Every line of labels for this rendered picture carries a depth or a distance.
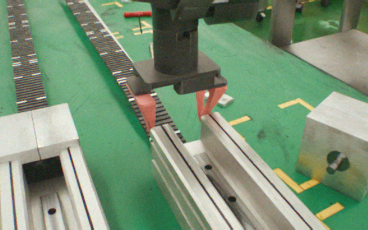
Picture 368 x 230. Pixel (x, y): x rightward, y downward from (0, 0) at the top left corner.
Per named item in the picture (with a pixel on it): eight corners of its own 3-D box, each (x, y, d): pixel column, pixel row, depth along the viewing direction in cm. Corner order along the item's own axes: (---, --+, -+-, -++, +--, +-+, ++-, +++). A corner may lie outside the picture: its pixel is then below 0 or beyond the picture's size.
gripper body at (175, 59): (222, 81, 51) (224, 27, 47) (147, 97, 48) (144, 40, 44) (200, 61, 56) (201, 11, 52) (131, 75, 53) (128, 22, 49)
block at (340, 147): (286, 179, 54) (297, 123, 49) (321, 142, 61) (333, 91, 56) (353, 213, 49) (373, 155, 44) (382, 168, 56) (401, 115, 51)
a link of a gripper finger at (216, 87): (225, 131, 56) (229, 71, 50) (179, 143, 53) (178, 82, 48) (205, 107, 61) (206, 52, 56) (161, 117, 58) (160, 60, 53)
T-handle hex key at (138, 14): (124, 16, 112) (123, 11, 111) (153, 15, 113) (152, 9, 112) (125, 36, 99) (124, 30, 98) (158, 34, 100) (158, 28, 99)
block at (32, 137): (-7, 176, 54) (-26, 122, 49) (77, 156, 59) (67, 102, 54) (-5, 220, 48) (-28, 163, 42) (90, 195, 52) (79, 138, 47)
